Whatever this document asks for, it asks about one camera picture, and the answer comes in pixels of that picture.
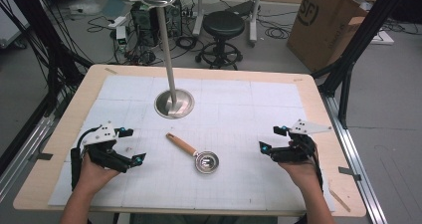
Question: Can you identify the black metal frame post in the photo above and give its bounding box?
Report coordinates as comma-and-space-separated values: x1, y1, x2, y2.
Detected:
311, 0, 413, 129
12, 0, 95, 116

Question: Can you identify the flat white power adapter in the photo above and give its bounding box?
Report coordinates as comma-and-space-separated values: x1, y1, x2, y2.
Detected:
369, 29, 396, 47

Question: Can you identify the small white device box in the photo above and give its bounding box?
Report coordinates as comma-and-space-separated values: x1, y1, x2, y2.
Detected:
114, 25, 129, 53

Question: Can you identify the brown cardboard box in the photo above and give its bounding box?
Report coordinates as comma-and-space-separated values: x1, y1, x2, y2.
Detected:
286, 0, 388, 74

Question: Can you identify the white power strip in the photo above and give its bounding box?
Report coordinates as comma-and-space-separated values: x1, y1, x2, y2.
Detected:
106, 15, 129, 30

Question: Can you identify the black computer tower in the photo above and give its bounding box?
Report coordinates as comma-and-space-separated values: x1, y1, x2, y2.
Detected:
129, 0, 184, 48

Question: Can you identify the thin wooden stick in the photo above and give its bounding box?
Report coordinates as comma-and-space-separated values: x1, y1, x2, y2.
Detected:
327, 187, 352, 214

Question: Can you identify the metal hanging rack stand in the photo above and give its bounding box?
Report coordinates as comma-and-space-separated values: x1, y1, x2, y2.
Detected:
128, 0, 196, 120

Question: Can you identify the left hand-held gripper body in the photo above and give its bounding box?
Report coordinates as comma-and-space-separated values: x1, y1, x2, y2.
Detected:
82, 120, 118, 167

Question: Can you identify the metal strainer with wooden handle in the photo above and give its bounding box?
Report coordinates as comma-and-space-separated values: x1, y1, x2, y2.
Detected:
165, 132, 220, 175

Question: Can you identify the black round stool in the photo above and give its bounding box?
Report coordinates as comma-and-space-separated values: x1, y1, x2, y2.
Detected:
194, 10, 247, 71

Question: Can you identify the grey tape piece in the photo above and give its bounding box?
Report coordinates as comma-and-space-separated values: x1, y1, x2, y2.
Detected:
337, 165, 362, 182

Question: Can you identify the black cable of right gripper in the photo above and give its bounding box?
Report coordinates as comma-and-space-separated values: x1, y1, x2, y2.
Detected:
311, 143, 324, 192

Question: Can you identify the coil of black cable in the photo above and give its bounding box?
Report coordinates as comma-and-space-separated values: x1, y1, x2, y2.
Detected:
264, 25, 293, 41

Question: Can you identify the person's left hand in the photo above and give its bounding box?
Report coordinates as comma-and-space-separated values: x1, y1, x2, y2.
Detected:
75, 152, 121, 194

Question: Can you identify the white gridded mat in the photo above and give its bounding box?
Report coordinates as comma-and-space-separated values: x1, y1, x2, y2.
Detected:
48, 75, 336, 212

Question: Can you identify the aluminium rail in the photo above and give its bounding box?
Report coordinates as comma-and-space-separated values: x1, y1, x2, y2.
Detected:
0, 114, 57, 203
319, 92, 388, 224

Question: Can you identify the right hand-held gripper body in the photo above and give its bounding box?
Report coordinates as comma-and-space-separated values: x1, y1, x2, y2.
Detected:
288, 118, 333, 162

